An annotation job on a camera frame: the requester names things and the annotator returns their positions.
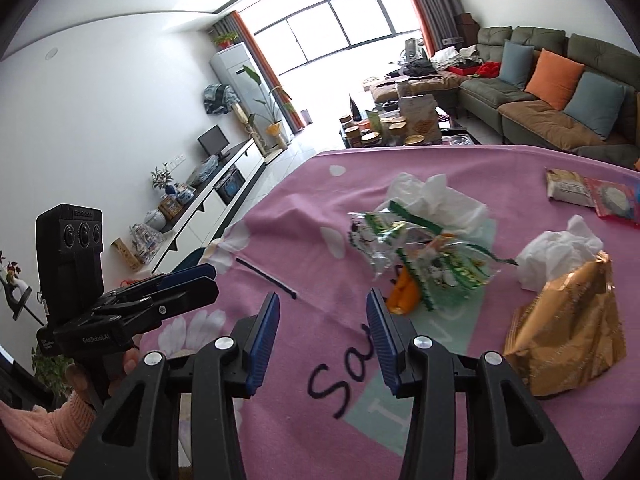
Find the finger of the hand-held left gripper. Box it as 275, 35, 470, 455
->
91, 276, 220, 335
104, 263, 217, 305

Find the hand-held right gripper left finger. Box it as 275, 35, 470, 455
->
70, 291, 281, 480

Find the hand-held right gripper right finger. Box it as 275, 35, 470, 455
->
366, 288, 586, 480

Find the green snack wrapper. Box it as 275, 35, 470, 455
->
347, 200, 519, 312

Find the white tissue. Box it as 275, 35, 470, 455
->
387, 172, 489, 242
515, 215, 604, 294

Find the gold foil snack bag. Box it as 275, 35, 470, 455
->
502, 252, 629, 399

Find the person's left hand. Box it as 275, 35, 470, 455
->
65, 346, 142, 411

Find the clear printed gift bag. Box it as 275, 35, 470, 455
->
129, 222, 166, 266

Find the brown cardboard box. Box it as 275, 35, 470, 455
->
111, 237, 144, 272

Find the red flowering plant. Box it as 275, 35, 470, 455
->
0, 250, 24, 281

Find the white TV cabinet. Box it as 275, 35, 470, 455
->
112, 137, 266, 274

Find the plant in blue vase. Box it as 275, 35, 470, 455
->
151, 162, 176, 196

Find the clear plastic bag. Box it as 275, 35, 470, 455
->
187, 155, 221, 186

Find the green leafy plant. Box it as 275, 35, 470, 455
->
30, 347, 76, 396

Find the pink flowered blanket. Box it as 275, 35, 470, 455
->
140, 145, 640, 480

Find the black monitor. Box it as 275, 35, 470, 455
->
197, 125, 231, 159

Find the cloth covered standing fan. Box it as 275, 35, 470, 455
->
202, 82, 261, 151

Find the tall leafy potted plant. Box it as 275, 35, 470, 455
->
239, 65, 294, 140

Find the group of food jars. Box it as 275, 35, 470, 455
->
340, 94, 427, 149

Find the white standing air conditioner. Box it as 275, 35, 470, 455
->
209, 44, 261, 112

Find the glass coffee table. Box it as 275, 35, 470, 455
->
340, 104, 474, 149

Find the orange and grey curtain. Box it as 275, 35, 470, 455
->
392, 0, 468, 53
215, 10, 306, 133

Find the brown paper bag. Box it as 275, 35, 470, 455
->
397, 95, 444, 144

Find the beige snack packet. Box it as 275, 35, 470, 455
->
545, 167, 597, 206

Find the brown ottoman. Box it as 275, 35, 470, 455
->
370, 71, 464, 106

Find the red snack packet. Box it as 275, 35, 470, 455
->
585, 178, 640, 224

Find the brown sofa seat mat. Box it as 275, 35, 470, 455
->
497, 100, 622, 151

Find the black bag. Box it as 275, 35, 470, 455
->
402, 58, 441, 77

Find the large window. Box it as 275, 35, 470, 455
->
240, 0, 426, 81

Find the office chair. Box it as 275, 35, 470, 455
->
402, 37, 431, 61

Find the pile of light clothes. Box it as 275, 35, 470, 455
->
432, 44, 481, 69

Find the grey-blue cushion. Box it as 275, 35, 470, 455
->
499, 40, 535, 86
562, 71, 626, 140

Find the brown speaker box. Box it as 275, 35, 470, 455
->
454, 12, 481, 44

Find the green corner sofa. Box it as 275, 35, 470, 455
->
457, 25, 640, 171

